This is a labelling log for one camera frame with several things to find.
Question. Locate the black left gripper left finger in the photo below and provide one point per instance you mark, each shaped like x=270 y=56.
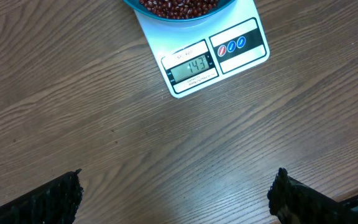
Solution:
x=56 y=201

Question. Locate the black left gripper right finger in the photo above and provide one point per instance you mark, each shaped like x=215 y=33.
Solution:
x=294 y=202

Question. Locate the white digital kitchen scale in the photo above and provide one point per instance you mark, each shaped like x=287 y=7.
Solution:
x=195 y=53

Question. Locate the teal blue bowl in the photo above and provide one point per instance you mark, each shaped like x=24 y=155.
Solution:
x=142 y=10

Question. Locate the red beans in bowl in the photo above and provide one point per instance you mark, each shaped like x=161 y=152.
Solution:
x=179 y=9

